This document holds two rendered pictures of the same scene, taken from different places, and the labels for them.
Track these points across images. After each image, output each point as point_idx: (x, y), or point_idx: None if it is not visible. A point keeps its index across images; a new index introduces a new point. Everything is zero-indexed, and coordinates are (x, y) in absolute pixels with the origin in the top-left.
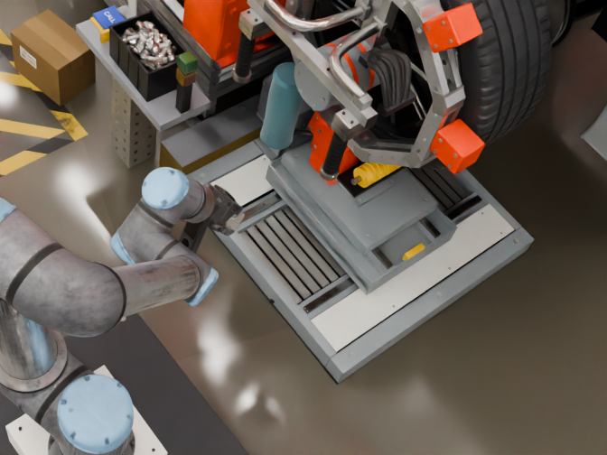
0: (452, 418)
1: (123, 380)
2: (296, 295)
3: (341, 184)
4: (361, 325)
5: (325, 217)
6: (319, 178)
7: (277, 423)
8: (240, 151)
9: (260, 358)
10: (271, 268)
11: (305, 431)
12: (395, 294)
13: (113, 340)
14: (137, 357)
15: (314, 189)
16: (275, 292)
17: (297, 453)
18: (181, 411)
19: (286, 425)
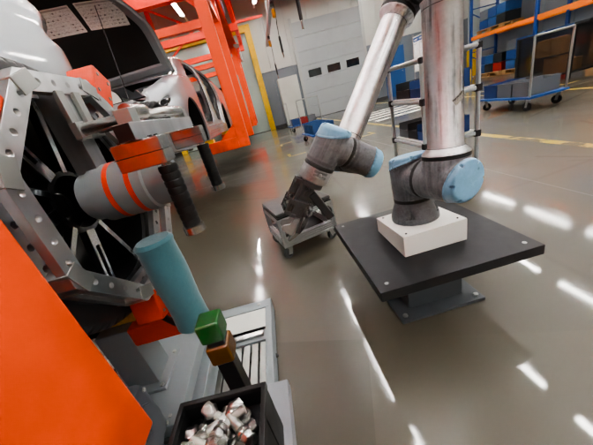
0: (238, 289)
1: (393, 256)
2: (260, 346)
3: (170, 368)
4: (242, 317)
5: (200, 373)
6: (176, 383)
7: (314, 298)
8: None
9: (304, 329)
10: (262, 369)
11: (303, 294)
12: None
13: (395, 273)
14: (381, 264)
15: (190, 374)
16: (273, 347)
17: (312, 287)
18: (364, 245)
19: (310, 297)
